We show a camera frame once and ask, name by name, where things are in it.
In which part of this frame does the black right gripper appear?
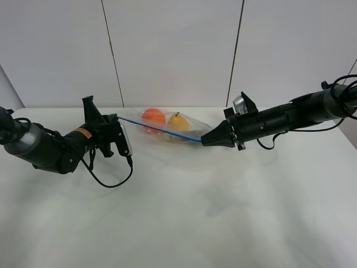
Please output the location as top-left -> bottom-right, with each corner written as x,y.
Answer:
201,92 -> 267,150

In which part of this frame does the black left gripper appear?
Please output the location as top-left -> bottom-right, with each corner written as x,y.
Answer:
71,95 -> 120,157

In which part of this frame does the clear blue-zip plastic bag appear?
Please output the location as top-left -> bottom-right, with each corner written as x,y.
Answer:
118,108 -> 213,143

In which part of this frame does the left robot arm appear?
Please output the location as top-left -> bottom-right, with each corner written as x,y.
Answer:
1,96 -> 132,174

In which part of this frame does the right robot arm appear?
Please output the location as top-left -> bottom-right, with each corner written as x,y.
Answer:
201,82 -> 356,150

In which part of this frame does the yellow pear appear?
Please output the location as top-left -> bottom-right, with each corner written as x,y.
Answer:
167,112 -> 190,132

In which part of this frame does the orange fruit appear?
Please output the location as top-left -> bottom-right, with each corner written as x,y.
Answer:
142,108 -> 166,124

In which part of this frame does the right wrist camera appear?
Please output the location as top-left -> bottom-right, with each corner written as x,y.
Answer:
233,95 -> 248,114

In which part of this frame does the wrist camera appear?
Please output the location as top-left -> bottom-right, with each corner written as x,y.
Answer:
233,95 -> 248,114
115,123 -> 133,157

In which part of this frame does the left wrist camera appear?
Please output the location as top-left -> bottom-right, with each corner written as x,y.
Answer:
115,123 -> 133,157

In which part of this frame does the right black cable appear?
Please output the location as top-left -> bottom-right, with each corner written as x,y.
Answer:
256,58 -> 357,151

